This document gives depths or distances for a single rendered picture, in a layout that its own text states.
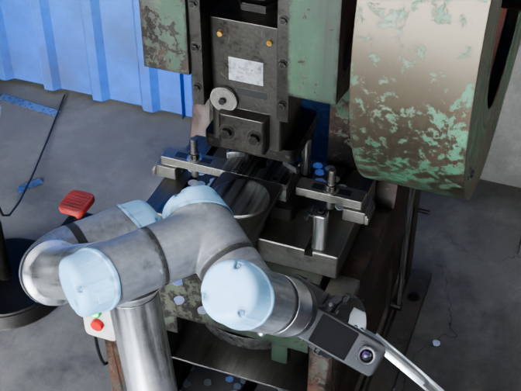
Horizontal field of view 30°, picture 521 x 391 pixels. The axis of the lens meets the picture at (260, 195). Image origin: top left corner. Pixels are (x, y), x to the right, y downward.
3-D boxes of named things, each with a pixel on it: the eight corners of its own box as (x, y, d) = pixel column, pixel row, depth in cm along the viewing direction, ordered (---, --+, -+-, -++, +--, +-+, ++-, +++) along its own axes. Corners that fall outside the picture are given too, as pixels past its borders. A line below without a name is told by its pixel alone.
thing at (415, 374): (429, 382, 165) (433, 378, 165) (500, 451, 137) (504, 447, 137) (303, 279, 158) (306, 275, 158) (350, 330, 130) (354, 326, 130)
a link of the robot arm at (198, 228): (135, 201, 115) (178, 272, 110) (217, 171, 119) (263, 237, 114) (132, 239, 121) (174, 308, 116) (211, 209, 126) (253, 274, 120)
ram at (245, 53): (274, 164, 193) (275, 32, 174) (204, 148, 197) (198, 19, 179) (301, 118, 206) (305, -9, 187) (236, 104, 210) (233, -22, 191)
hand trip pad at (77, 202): (84, 240, 206) (81, 212, 201) (60, 233, 208) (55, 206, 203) (100, 220, 211) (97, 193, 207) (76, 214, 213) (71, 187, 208)
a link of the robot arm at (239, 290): (230, 237, 110) (269, 295, 106) (275, 254, 119) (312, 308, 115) (181, 282, 112) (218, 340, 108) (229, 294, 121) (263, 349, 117)
